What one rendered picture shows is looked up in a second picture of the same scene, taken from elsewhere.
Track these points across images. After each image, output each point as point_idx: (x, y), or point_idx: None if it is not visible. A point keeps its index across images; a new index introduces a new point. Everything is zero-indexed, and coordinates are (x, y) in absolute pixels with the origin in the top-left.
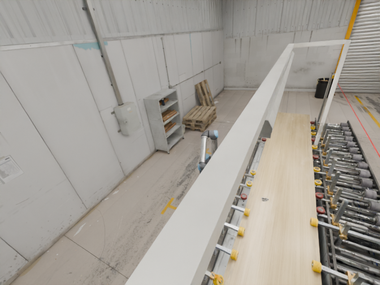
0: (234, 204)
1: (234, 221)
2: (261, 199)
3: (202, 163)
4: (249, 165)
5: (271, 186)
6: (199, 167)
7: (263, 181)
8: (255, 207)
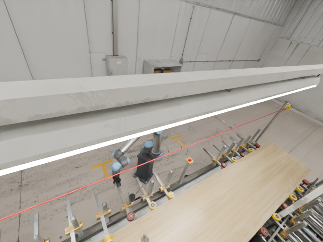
0: (125, 214)
1: (109, 232)
2: (142, 235)
3: (118, 152)
4: (184, 182)
5: (169, 228)
6: (113, 153)
7: (168, 215)
8: (125, 241)
